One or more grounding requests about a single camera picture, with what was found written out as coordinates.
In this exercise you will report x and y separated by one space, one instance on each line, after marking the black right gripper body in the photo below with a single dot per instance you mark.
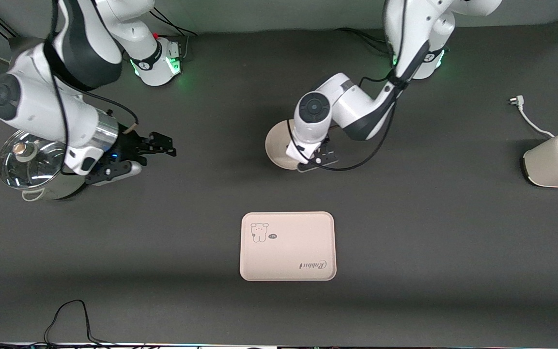
127 144

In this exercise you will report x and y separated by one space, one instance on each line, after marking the round cream plate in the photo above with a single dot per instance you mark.
276 145

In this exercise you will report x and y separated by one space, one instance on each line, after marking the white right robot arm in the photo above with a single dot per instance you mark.
32 106

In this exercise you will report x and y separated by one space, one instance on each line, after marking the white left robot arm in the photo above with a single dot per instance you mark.
356 102

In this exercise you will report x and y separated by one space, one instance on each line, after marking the cream tray with bear print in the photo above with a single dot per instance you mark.
288 252

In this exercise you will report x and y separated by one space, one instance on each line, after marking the pale green electric cooker pot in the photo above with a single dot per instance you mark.
51 193

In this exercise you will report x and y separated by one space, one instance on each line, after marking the cream toaster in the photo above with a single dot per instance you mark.
550 165

